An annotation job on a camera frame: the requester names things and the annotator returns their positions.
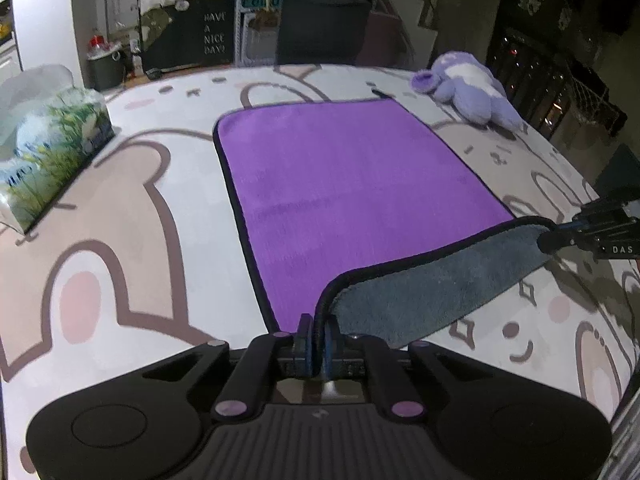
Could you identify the bunny print tablecloth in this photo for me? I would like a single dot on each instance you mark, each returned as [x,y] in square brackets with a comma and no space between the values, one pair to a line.
[121,305]

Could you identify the purple and grey towel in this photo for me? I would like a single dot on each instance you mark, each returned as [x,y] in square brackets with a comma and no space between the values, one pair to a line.
[360,210]

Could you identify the maroon storage box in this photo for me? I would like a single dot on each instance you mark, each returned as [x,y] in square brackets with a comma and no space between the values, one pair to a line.
[385,43]

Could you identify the purple plush bunny toy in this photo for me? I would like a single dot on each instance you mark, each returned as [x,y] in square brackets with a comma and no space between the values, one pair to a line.
[458,79]

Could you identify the dark blue chair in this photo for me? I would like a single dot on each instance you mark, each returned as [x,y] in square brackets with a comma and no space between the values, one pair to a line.
[321,31]

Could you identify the floral tissue pack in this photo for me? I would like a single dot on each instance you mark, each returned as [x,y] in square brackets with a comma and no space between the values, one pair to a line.
[50,130]

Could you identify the poison sign crate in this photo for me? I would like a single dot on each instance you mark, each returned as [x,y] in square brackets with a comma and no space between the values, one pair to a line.
[256,30]

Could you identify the black have a nice day curtain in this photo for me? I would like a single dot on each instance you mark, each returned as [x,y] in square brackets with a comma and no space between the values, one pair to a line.
[187,33]

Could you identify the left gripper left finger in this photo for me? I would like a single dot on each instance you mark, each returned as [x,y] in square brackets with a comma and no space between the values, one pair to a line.
[256,370]

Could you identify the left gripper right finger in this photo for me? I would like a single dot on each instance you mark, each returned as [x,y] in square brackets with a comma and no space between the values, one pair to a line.
[371,362]

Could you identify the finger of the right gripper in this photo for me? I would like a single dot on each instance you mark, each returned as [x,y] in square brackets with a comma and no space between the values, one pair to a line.
[559,238]

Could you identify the dark trash bin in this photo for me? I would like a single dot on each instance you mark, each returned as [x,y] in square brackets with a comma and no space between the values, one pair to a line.
[106,63]

